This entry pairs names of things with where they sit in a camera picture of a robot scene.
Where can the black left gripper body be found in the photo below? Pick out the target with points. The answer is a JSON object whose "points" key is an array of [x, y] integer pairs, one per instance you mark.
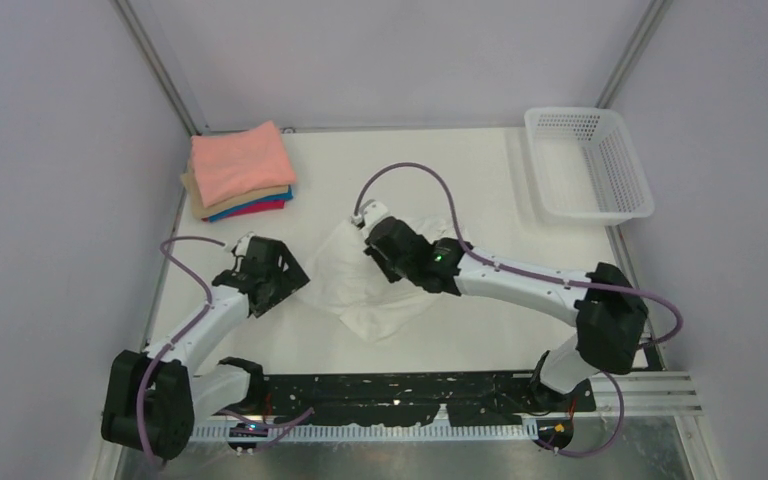
{"points": [[283, 282]]}

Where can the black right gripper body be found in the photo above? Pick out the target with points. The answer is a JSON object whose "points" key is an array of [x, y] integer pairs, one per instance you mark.
{"points": [[394, 271]]}

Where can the white printed t-shirt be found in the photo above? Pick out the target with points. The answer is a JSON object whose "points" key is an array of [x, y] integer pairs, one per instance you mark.
{"points": [[348, 284]]}

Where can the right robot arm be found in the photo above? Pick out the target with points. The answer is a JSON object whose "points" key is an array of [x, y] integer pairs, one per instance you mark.
{"points": [[607, 319]]}

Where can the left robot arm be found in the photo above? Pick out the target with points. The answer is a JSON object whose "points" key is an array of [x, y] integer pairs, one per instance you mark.
{"points": [[156, 397]]}

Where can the folded magenta t-shirt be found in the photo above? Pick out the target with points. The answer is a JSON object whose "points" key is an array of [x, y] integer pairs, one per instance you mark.
{"points": [[258, 207]]}

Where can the folded pink t-shirt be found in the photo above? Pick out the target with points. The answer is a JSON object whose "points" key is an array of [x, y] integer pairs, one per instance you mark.
{"points": [[237, 163]]}

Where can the folded tan t-shirt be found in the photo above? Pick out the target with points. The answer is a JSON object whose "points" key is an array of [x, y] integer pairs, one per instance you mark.
{"points": [[198, 207]]}

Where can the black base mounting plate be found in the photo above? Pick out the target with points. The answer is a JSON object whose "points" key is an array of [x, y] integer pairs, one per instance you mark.
{"points": [[477, 398]]}

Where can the white plastic laundry basket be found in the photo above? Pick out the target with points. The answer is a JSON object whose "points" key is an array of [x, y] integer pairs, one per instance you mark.
{"points": [[583, 168]]}

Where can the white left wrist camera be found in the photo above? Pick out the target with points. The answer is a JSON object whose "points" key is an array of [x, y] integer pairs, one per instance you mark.
{"points": [[238, 248]]}

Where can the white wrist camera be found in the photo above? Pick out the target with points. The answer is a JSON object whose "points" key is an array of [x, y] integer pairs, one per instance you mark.
{"points": [[238, 248], [369, 214]]}

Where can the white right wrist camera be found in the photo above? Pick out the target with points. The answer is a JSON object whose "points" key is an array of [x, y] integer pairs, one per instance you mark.
{"points": [[369, 214]]}

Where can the white slotted cable duct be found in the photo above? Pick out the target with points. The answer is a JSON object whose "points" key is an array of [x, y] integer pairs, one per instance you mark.
{"points": [[218, 431]]}

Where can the aluminium frame rail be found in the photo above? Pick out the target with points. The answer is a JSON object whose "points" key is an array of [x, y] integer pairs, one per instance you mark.
{"points": [[151, 56]]}

